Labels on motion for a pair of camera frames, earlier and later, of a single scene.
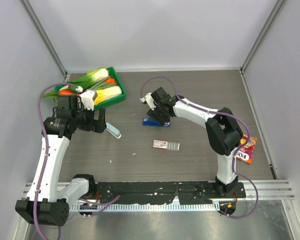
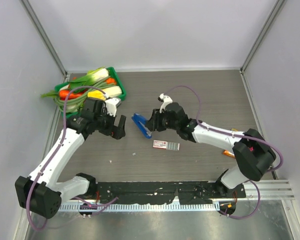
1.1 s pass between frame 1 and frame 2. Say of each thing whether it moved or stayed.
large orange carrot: stayed
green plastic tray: stayed
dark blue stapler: moved
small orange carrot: stayed
